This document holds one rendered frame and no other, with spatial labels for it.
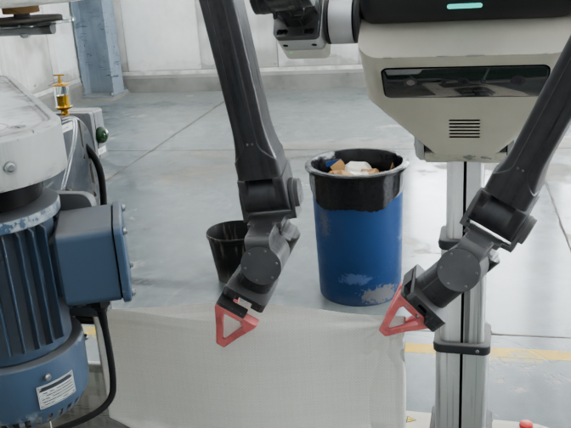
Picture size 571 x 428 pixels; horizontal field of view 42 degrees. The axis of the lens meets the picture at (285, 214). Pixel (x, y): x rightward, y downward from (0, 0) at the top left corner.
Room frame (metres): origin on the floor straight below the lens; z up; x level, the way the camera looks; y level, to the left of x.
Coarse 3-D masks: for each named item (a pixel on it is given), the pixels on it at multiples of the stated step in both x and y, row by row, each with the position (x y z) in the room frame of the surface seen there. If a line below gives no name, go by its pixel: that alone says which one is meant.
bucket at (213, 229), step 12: (216, 228) 3.64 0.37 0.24; (228, 228) 3.67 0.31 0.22; (240, 228) 3.68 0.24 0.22; (216, 240) 3.42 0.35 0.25; (228, 240) 3.40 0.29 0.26; (240, 240) 3.40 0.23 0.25; (216, 252) 3.45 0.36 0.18; (228, 252) 3.42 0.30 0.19; (240, 252) 3.42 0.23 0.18; (216, 264) 3.49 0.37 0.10; (228, 264) 3.43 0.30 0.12; (228, 276) 3.44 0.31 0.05
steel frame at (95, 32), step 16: (96, 0) 9.51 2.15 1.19; (80, 16) 9.57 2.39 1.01; (96, 16) 9.52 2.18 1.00; (112, 16) 9.58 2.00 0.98; (80, 32) 9.54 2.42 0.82; (96, 32) 9.53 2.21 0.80; (112, 32) 9.52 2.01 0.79; (80, 48) 9.48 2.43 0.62; (96, 48) 9.54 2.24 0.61; (112, 48) 9.46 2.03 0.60; (80, 64) 9.44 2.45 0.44; (96, 64) 9.54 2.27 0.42; (112, 64) 9.41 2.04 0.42; (96, 80) 9.55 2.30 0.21; (112, 80) 9.35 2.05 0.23; (96, 96) 9.30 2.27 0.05; (112, 96) 9.25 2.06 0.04
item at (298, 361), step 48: (96, 336) 1.07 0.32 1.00; (144, 336) 1.04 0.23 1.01; (192, 336) 1.01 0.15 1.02; (240, 336) 0.99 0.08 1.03; (288, 336) 0.99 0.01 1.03; (336, 336) 0.99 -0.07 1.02; (384, 336) 0.98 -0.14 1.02; (144, 384) 1.05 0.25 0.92; (192, 384) 1.01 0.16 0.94; (240, 384) 0.99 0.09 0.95; (288, 384) 0.99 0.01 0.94; (336, 384) 0.99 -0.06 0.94; (384, 384) 0.98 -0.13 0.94
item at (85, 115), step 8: (56, 112) 1.29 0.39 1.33; (72, 112) 1.28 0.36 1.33; (80, 112) 1.28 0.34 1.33; (88, 112) 1.27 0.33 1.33; (96, 112) 1.29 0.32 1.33; (88, 120) 1.27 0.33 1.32; (96, 120) 1.29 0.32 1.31; (88, 128) 1.27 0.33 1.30; (96, 128) 1.28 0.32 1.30; (96, 144) 1.28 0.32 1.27; (104, 144) 1.30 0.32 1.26; (96, 152) 1.27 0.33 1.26; (104, 152) 1.30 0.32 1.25
